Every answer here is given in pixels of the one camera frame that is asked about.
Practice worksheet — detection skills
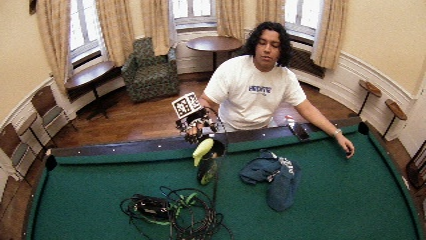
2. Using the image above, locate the yellow-green banana toy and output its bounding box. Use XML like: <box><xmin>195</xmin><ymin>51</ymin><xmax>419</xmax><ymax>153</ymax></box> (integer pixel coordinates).
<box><xmin>191</xmin><ymin>138</ymin><xmax>215</xmax><ymax>168</ymax></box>

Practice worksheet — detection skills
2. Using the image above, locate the white marker cube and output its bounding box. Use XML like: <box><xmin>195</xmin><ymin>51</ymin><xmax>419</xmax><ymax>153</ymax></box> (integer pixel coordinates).
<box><xmin>170</xmin><ymin>92</ymin><xmax>203</xmax><ymax>120</ymax></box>

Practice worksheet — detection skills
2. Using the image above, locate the black phone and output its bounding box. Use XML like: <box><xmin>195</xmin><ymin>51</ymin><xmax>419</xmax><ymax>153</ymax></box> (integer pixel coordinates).
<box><xmin>294</xmin><ymin>123</ymin><xmax>311</xmax><ymax>141</ymax></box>

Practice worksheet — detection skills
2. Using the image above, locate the green pool table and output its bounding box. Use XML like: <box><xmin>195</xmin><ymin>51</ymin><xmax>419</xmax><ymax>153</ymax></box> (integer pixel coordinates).
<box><xmin>24</xmin><ymin>115</ymin><xmax>424</xmax><ymax>240</ymax></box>

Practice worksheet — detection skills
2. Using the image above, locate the dark wooden rack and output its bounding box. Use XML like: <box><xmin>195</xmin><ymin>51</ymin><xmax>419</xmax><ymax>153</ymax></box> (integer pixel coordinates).
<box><xmin>404</xmin><ymin>139</ymin><xmax>426</xmax><ymax>191</ymax></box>

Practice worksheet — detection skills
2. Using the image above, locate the small wooden stand table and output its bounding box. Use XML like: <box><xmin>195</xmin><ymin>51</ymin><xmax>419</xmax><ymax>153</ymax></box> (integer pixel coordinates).
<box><xmin>350</xmin><ymin>79</ymin><xmax>383</xmax><ymax>118</ymax></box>
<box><xmin>382</xmin><ymin>98</ymin><xmax>408</xmax><ymax>138</ymax></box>

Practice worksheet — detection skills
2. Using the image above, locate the crumpled blue cloth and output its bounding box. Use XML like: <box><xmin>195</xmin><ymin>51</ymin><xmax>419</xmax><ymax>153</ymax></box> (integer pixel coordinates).
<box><xmin>238</xmin><ymin>148</ymin><xmax>282</xmax><ymax>185</ymax></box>

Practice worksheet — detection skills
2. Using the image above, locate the the person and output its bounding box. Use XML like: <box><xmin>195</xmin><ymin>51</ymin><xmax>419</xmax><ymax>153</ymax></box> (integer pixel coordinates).
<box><xmin>197</xmin><ymin>21</ymin><xmax>357</xmax><ymax>159</ymax></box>

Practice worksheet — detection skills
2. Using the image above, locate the blue fabric bag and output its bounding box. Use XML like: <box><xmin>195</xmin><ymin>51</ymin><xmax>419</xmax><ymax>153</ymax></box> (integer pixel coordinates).
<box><xmin>265</xmin><ymin>157</ymin><xmax>303</xmax><ymax>213</ymax></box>

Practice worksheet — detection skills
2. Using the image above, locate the green patterned armchair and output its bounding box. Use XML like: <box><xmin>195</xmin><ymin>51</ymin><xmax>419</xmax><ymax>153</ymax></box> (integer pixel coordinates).
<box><xmin>120</xmin><ymin>36</ymin><xmax>181</xmax><ymax>103</ymax></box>

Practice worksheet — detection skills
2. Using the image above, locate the black device box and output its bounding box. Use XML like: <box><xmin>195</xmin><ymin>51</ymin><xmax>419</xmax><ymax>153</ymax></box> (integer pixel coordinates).
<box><xmin>132</xmin><ymin>196</ymin><xmax>173</xmax><ymax>218</ymax></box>

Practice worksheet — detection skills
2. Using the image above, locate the round wooden table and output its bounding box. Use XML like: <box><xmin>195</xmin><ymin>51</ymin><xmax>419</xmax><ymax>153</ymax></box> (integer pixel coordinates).
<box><xmin>185</xmin><ymin>35</ymin><xmax>243</xmax><ymax>72</ymax></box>

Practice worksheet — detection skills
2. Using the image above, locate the dark radiator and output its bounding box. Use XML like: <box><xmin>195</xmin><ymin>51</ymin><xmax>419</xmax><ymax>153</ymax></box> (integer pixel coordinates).
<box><xmin>287</xmin><ymin>46</ymin><xmax>327</xmax><ymax>79</ymax></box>

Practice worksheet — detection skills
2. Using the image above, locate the dark wooden side table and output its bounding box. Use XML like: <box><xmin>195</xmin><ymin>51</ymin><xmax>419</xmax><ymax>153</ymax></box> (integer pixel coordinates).
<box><xmin>64</xmin><ymin>60</ymin><xmax>117</xmax><ymax>120</ymax></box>

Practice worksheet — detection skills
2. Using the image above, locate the beige curtain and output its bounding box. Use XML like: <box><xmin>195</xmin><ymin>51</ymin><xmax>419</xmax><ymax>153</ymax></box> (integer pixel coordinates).
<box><xmin>140</xmin><ymin>0</ymin><xmax>173</xmax><ymax>57</ymax></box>
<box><xmin>94</xmin><ymin>0</ymin><xmax>137</xmax><ymax>67</ymax></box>
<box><xmin>254</xmin><ymin>0</ymin><xmax>286</xmax><ymax>28</ymax></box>
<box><xmin>215</xmin><ymin>0</ymin><xmax>246</xmax><ymax>42</ymax></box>
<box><xmin>310</xmin><ymin>0</ymin><xmax>350</xmax><ymax>70</ymax></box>
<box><xmin>34</xmin><ymin>0</ymin><xmax>76</xmax><ymax>93</ymax></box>

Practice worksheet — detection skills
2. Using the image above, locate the wooden chair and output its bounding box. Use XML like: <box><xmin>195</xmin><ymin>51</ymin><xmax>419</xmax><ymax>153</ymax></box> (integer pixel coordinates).
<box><xmin>29</xmin><ymin>84</ymin><xmax>77</xmax><ymax>148</ymax></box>
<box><xmin>0</xmin><ymin>122</ymin><xmax>38</xmax><ymax>188</ymax></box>

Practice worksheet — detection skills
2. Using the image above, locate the window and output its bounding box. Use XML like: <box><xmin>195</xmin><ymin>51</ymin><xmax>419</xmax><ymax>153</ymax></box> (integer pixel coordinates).
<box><xmin>68</xmin><ymin>0</ymin><xmax>104</xmax><ymax>63</ymax></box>
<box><xmin>170</xmin><ymin>0</ymin><xmax>218</xmax><ymax>30</ymax></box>
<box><xmin>283</xmin><ymin>0</ymin><xmax>325</xmax><ymax>43</ymax></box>

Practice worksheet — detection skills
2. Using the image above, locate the black glove cable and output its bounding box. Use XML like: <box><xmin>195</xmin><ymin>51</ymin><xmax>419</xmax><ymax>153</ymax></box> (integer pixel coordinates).
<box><xmin>202</xmin><ymin>106</ymin><xmax>230</xmax><ymax>208</ymax></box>

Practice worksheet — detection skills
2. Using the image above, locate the green cable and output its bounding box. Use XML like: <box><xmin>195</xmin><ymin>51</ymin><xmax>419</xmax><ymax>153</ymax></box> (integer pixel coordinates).
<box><xmin>151</xmin><ymin>191</ymin><xmax>199</xmax><ymax>226</ymax></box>

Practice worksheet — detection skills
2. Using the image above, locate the bundle of black cables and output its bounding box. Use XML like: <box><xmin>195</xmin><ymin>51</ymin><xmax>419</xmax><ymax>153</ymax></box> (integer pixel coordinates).
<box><xmin>118</xmin><ymin>185</ymin><xmax>235</xmax><ymax>240</ymax></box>

